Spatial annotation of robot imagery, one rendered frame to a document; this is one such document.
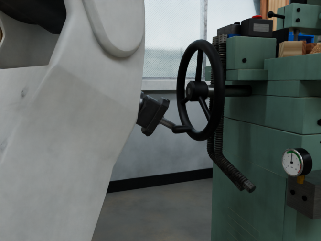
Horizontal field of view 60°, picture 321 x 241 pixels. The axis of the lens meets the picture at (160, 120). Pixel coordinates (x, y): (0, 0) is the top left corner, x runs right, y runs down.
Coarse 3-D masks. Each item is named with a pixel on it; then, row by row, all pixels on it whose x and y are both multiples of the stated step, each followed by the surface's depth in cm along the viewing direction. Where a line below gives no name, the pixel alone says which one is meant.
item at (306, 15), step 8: (280, 8) 87; (288, 8) 84; (296, 8) 83; (304, 8) 84; (312, 8) 85; (320, 8) 86; (288, 16) 84; (296, 16) 83; (304, 16) 84; (312, 16) 85; (280, 24) 88; (288, 24) 85; (296, 24) 84; (304, 24) 85; (312, 24) 86; (320, 24) 86; (296, 32) 87; (304, 32) 92; (312, 32) 92
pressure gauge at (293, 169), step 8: (288, 152) 63; (296, 152) 60; (304, 152) 60; (288, 160) 63; (296, 160) 60; (304, 160) 59; (288, 168) 63; (296, 168) 60; (304, 168) 59; (304, 176) 62
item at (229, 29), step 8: (232, 24) 79; (240, 24) 80; (248, 24) 76; (256, 24) 76; (264, 24) 77; (272, 24) 78; (224, 32) 83; (232, 32) 79; (240, 32) 80; (248, 32) 76; (256, 32) 77; (264, 32) 77
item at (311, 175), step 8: (288, 176) 67; (296, 176) 64; (312, 176) 64; (320, 176) 64; (288, 184) 67; (296, 184) 64; (304, 184) 62; (312, 184) 60; (320, 184) 60; (288, 192) 67; (296, 192) 64; (304, 192) 62; (312, 192) 60; (320, 192) 60; (288, 200) 67; (296, 200) 64; (304, 200) 62; (312, 200) 60; (320, 200) 60; (296, 208) 65; (304, 208) 62; (312, 208) 60; (320, 208) 60; (312, 216) 60; (320, 216) 61
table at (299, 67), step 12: (264, 60) 78; (276, 60) 74; (288, 60) 70; (300, 60) 66; (312, 60) 63; (228, 72) 79; (240, 72) 75; (252, 72) 76; (264, 72) 77; (276, 72) 74; (288, 72) 70; (300, 72) 66; (312, 72) 63
